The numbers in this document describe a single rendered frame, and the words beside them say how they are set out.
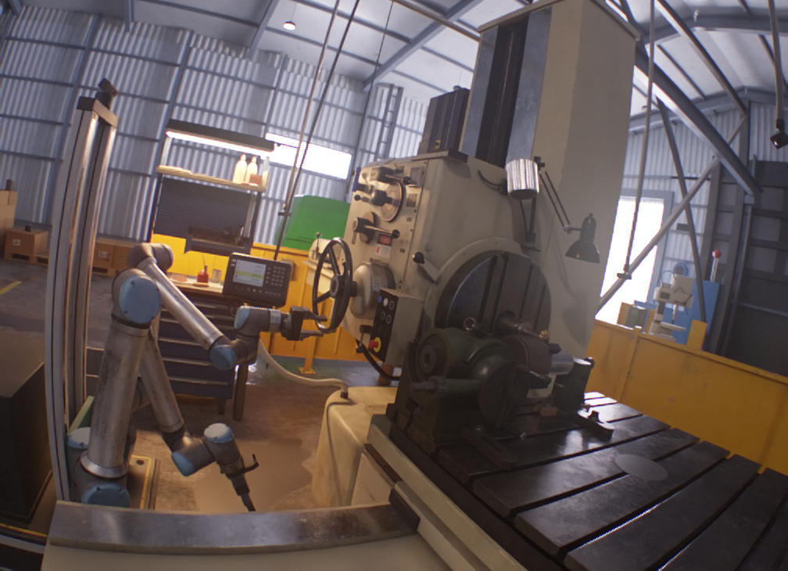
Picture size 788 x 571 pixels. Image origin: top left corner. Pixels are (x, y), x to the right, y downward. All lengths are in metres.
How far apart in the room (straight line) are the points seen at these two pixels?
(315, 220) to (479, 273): 4.20
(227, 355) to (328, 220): 4.31
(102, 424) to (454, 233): 1.34
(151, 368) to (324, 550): 0.73
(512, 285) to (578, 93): 1.02
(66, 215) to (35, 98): 14.50
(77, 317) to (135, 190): 13.07
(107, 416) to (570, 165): 2.04
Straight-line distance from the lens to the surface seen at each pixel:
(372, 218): 1.93
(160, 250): 1.88
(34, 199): 15.56
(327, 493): 2.41
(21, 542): 1.83
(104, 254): 8.04
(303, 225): 5.58
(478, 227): 1.71
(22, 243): 8.46
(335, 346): 4.65
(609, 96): 2.43
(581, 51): 2.30
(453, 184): 1.63
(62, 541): 1.18
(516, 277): 1.72
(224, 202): 3.49
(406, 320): 1.48
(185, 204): 3.49
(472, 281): 1.59
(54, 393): 1.60
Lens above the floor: 1.53
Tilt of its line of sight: 5 degrees down
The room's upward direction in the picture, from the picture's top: 12 degrees clockwise
